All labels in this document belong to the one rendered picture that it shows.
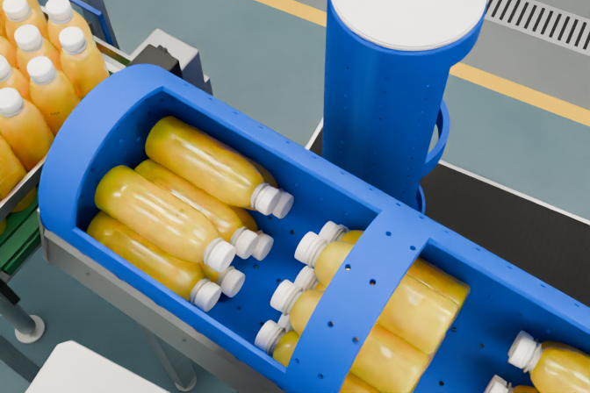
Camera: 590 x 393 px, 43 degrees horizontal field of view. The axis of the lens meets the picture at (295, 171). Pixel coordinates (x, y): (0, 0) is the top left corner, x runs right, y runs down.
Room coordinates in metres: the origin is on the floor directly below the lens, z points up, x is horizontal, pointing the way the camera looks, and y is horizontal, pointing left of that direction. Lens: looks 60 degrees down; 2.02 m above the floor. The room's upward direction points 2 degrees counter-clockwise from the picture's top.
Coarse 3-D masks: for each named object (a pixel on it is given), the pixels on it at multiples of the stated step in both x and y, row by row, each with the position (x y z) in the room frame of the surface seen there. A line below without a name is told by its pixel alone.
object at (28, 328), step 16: (112, 64) 0.89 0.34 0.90; (0, 272) 0.72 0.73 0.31; (16, 272) 0.72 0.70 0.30; (0, 288) 0.46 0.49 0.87; (0, 304) 0.65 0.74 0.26; (16, 304) 0.68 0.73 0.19; (16, 320) 0.65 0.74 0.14; (32, 320) 0.68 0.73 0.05; (16, 336) 0.65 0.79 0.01; (32, 336) 0.65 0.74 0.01
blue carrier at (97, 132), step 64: (64, 128) 0.53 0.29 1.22; (128, 128) 0.60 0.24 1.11; (256, 128) 0.54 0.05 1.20; (64, 192) 0.46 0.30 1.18; (320, 192) 0.52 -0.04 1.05; (384, 192) 0.46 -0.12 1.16; (384, 256) 0.34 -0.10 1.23; (448, 256) 0.40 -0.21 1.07; (192, 320) 0.31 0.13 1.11; (256, 320) 0.35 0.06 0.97; (320, 320) 0.27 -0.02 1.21; (512, 320) 0.32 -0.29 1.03; (576, 320) 0.26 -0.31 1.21; (320, 384) 0.21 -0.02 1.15; (448, 384) 0.26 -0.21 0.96; (512, 384) 0.25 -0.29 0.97
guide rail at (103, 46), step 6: (96, 42) 0.88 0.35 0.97; (102, 42) 0.88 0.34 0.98; (102, 48) 0.87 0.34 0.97; (108, 48) 0.86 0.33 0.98; (114, 48) 0.86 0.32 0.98; (108, 54) 0.87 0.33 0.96; (114, 54) 0.86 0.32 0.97; (120, 54) 0.85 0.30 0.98; (126, 54) 0.85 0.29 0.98; (120, 60) 0.85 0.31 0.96; (126, 60) 0.84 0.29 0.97; (132, 60) 0.83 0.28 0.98
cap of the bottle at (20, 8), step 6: (6, 0) 0.87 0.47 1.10; (12, 0) 0.87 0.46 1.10; (18, 0) 0.87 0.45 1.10; (24, 0) 0.87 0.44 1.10; (6, 6) 0.85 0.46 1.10; (12, 6) 0.85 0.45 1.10; (18, 6) 0.85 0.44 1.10; (24, 6) 0.85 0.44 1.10; (6, 12) 0.85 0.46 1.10; (12, 12) 0.84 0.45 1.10; (18, 12) 0.84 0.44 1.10; (24, 12) 0.85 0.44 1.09
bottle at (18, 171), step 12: (0, 144) 0.61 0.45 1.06; (0, 156) 0.60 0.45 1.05; (12, 156) 0.61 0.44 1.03; (0, 168) 0.59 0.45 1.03; (12, 168) 0.60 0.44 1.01; (24, 168) 0.62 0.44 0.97; (0, 180) 0.58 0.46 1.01; (12, 180) 0.59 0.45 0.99; (0, 192) 0.58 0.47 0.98; (36, 192) 0.61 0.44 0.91; (24, 204) 0.58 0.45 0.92
